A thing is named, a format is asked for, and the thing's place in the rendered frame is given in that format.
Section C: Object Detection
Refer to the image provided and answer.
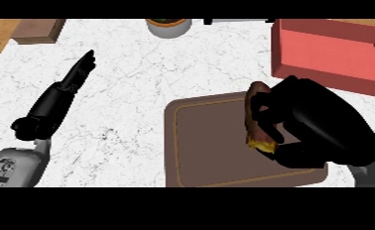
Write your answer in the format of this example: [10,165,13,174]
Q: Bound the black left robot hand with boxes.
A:
[10,49,95,142]

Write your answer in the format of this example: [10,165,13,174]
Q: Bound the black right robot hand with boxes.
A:
[249,74,375,170]

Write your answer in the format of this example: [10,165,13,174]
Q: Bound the brown sweet potato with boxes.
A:
[243,80,280,153]

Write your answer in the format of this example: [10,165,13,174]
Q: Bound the red cardboard box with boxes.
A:
[271,19,375,97]

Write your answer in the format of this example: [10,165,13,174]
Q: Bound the brown tray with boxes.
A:
[162,90,329,188]

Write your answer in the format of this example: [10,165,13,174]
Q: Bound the brown wooden block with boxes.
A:
[10,19,67,46]

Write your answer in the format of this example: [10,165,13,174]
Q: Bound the pale appliance with dark feet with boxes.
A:
[202,19,277,26]

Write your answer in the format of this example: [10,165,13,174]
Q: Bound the grey plant pot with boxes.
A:
[144,19,193,40]

